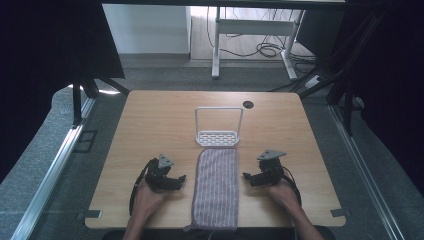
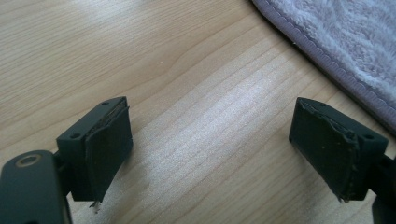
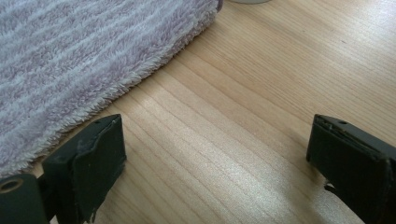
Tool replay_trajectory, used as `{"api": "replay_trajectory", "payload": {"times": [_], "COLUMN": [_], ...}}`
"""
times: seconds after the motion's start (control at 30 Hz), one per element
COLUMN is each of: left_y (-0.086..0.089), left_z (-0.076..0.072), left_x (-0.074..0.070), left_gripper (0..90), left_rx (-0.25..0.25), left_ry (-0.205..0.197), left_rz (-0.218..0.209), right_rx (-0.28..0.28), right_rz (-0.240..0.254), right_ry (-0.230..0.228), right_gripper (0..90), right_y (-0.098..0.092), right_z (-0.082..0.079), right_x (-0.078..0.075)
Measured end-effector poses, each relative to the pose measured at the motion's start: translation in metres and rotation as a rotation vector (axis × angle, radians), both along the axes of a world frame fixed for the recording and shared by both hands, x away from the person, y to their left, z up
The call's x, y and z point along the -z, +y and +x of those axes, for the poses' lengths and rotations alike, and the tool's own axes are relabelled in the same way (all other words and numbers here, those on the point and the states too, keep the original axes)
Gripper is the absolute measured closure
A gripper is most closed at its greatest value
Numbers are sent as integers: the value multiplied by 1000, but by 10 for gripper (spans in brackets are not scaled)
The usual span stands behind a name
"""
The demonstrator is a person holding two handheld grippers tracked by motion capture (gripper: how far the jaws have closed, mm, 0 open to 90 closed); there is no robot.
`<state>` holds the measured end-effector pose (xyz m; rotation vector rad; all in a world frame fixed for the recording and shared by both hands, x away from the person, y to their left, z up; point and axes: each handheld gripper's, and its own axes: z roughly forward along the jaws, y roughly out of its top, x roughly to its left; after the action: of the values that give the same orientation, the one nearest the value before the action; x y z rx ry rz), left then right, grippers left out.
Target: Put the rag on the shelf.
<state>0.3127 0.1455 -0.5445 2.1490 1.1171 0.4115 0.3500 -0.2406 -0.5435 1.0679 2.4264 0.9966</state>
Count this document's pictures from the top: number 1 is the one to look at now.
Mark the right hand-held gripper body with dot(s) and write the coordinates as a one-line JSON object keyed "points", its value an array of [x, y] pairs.
{"points": [[270, 168]]}

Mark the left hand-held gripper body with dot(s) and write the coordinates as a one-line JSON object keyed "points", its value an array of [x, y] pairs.
{"points": [[159, 173]]}

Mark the person's left hand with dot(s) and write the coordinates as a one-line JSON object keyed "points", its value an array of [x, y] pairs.
{"points": [[146, 200]]}

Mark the person's right hand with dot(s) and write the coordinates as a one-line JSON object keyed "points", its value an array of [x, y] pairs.
{"points": [[283, 195]]}

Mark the purple striped towel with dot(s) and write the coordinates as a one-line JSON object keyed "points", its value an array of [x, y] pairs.
{"points": [[216, 190]]}

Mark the person's dark clothing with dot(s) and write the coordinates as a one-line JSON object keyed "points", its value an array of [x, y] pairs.
{"points": [[160, 235]]}

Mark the dark floor socket cover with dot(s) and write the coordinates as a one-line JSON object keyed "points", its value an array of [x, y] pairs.
{"points": [[85, 141]]}

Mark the white power strip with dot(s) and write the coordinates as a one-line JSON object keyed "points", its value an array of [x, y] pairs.
{"points": [[313, 81]]}

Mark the black metal stand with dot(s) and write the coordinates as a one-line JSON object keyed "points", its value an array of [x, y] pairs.
{"points": [[343, 93], [80, 100]]}

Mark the black curtain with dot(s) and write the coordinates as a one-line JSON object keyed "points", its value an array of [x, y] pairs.
{"points": [[40, 66], [386, 66]]}

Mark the aluminium floor rail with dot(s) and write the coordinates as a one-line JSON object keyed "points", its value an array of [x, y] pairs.
{"points": [[50, 173], [363, 173]]}

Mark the white desk frame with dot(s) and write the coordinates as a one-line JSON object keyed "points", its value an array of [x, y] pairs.
{"points": [[253, 27]]}

